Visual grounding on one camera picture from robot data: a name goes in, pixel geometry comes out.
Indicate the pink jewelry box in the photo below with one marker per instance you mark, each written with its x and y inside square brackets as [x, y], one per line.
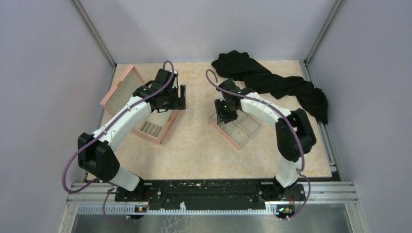
[152, 126]

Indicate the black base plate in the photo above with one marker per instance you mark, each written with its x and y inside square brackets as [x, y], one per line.
[211, 194]

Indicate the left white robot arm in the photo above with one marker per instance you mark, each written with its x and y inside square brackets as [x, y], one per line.
[96, 151]

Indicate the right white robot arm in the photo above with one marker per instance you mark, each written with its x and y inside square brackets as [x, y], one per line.
[294, 134]

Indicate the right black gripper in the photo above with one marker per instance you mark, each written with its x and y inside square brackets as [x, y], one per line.
[221, 117]

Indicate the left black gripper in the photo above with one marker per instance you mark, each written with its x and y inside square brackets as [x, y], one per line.
[179, 102]

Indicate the beige divided tray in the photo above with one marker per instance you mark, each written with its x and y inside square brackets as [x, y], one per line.
[246, 123]

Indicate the black cloth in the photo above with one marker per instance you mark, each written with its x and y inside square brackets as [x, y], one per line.
[239, 66]

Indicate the white slotted cable duct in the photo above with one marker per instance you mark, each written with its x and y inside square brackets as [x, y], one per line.
[134, 209]

